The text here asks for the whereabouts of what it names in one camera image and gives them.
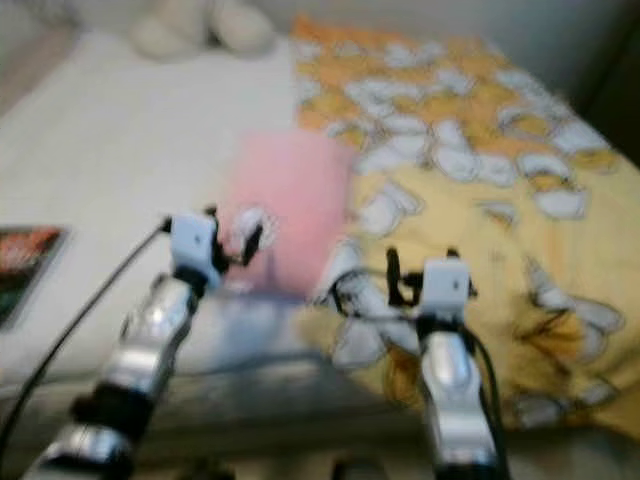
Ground pink cartoon pillow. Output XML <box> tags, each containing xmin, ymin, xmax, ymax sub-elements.
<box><xmin>222</xmin><ymin>128</ymin><xmax>361</xmax><ymax>301</ymax></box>

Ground dark grey sliding-door wardrobe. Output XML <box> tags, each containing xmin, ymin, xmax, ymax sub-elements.
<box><xmin>580</xmin><ymin>0</ymin><xmax>640</xmax><ymax>171</ymax></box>

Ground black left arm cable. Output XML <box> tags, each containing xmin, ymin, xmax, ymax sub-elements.
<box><xmin>0</xmin><ymin>222</ymin><xmax>173</xmax><ymax>449</ymax></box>

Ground dark red-green cover book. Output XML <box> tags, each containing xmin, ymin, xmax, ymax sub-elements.
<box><xmin>0</xmin><ymin>225</ymin><xmax>71</xmax><ymax>329</ymax></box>

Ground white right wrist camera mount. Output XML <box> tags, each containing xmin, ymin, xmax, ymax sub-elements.
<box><xmin>420</xmin><ymin>256</ymin><xmax>477</xmax><ymax>321</ymax></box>

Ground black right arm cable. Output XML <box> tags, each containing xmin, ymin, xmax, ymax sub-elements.
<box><xmin>345</xmin><ymin>264</ymin><xmax>513</xmax><ymax>476</ymax></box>

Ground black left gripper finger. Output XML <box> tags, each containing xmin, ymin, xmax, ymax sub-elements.
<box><xmin>252</xmin><ymin>210</ymin><xmax>277</xmax><ymax>265</ymax></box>
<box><xmin>226</xmin><ymin>207</ymin><xmax>257</xmax><ymax>251</ymax></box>

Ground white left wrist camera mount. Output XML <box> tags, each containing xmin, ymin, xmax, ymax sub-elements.
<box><xmin>168</xmin><ymin>211</ymin><xmax>221</xmax><ymax>281</ymax></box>

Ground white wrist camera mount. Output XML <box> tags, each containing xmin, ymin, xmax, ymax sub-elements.
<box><xmin>420</xmin><ymin>256</ymin><xmax>477</xmax><ymax>321</ymax></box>
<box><xmin>168</xmin><ymin>211</ymin><xmax>221</xmax><ymax>281</ymax></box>

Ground white quilted mattress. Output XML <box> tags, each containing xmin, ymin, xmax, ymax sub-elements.
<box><xmin>0</xmin><ymin>30</ymin><xmax>361</xmax><ymax>446</ymax></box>

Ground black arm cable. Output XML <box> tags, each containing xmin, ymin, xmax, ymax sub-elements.
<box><xmin>0</xmin><ymin>222</ymin><xmax>173</xmax><ymax>449</ymax></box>
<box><xmin>345</xmin><ymin>264</ymin><xmax>513</xmax><ymax>476</ymax></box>

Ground yellow cartoon egg blanket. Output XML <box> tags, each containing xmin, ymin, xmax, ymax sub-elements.
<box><xmin>290</xmin><ymin>12</ymin><xmax>640</xmax><ymax>436</ymax></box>

